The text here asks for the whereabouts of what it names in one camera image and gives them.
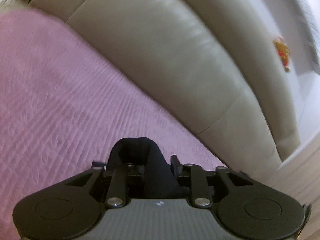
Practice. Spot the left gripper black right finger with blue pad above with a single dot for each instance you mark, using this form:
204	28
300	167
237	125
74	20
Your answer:
243	207

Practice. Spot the dark navy garment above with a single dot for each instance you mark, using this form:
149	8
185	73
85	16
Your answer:
157	181

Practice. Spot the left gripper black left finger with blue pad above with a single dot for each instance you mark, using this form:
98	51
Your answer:
73	207

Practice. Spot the pink quilted bedspread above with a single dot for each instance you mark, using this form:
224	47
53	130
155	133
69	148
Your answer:
64	106

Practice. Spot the beige leather headboard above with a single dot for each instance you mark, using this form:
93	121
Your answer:
210	63

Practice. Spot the orange red plush toy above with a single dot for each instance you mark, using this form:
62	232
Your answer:
283	52

